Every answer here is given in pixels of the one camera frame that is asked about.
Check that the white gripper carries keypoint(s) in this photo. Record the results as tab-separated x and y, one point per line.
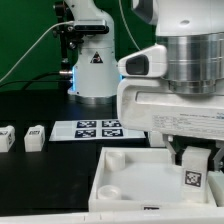
148	105

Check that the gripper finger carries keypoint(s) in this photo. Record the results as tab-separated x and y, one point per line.
217	159

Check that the white square tabletop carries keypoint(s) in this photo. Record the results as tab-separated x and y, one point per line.
140	179

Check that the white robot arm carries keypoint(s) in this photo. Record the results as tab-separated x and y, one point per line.
176	86

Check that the white marker tag sheet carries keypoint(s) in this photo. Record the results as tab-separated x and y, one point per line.
78	130

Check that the white obstacle fence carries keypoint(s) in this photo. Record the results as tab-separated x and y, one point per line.
211	215

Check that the black camera on stand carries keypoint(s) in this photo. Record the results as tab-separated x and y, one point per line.
77	19

